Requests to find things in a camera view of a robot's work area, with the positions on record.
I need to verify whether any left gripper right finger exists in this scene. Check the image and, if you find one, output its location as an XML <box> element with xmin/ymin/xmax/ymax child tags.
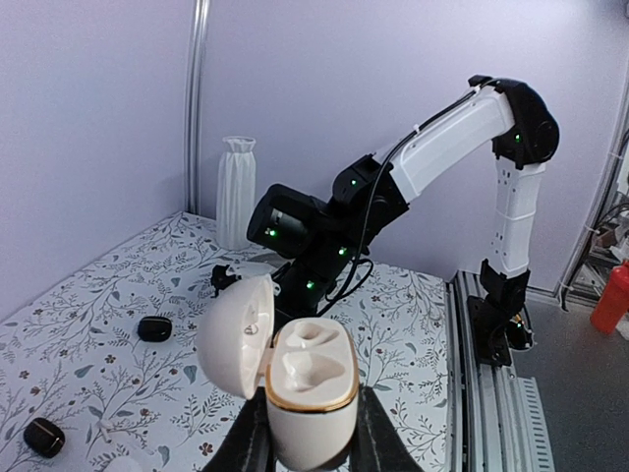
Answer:
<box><xmin>349</xmin><ymin>385</ymin><xmax>418</xmax><ymax>471</ymax></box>

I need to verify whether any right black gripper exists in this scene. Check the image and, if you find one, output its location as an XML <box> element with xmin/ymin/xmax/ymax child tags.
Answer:
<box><xmin>272</xmin><ymin>261</ymin><xmax>344</xmax><ymax>320</ymax></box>

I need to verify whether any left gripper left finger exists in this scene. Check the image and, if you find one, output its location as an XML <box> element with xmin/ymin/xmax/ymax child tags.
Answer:
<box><xmin>203</xmin><ymin>395</ymin><xmax>270</xmax><ymax>472</ymax></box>

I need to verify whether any beige earbud charging case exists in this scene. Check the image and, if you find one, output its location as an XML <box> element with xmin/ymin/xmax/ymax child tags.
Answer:
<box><xmin>196</xmin><ymin>274</ymin><xmax>360</xmax><ymax>471</ymax></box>

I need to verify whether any white stem earbud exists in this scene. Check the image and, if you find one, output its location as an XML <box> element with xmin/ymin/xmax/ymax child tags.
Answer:
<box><xmin>98</xmin><ymin>419</ymin><xmax>112</xmax><ymax>443</ymax></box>

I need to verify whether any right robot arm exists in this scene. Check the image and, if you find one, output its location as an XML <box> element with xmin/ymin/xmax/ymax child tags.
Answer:
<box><xmin>247</xmin><ymin>76</ymin><xmax>559</xmax><ymax>343</ymax></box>

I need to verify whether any black round earbud case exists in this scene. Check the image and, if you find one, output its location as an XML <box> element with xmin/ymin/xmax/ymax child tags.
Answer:
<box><xmin>137</xmin><ymin>317</ymin><xmax>173</xmax><ymax>342</ymax></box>

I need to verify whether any black earbud case right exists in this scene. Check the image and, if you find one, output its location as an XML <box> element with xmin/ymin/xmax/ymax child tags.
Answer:
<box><xmin>23</xmin><ymin>417</ymin><xmax>66</xmax><ymax>458</ymax></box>

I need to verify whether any white pleated vase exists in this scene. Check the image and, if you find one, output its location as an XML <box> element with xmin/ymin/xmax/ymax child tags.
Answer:
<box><xmin>216</xmin><ymin>136</ymin><xmax>257</xmax><ymax>250</ymax></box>

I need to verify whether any floral patterned table mat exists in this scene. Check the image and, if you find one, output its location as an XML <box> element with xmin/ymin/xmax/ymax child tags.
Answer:
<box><xmin>1</xmin><ymin>212</ymin><xmax>454</xmax><ymax>471</ymax></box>

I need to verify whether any red bottle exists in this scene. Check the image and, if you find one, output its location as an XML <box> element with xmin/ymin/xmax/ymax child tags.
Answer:
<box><xmin>590</xmin><ymin>261</ymin><xmax>628</xmax><ymax>334</ymax></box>

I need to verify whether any right black cable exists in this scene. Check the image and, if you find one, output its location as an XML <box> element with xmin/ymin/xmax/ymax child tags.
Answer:
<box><xmin>318</xmin><ymin>83</ymin><xmax>497</xmax><ymax>316</ymax></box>

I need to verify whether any front aluminium rail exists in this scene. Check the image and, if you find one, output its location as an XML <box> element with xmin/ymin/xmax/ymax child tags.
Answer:
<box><xmin>447</xmin><ymin>271</ymin><xmax>555</xmax><ymax>471</ymax></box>

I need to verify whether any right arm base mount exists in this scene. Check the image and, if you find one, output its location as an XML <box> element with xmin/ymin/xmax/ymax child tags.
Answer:
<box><xmin>466</xmin><ymin>296</ymin><xmax>534</xmax><ymax>367</ymax></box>

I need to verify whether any right aluminium frame post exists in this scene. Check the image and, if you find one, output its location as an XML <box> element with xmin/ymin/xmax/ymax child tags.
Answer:
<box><xmin>184</xmin><ymin>0</ymin><xmax>211</xmax><ymax>214</ymax></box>

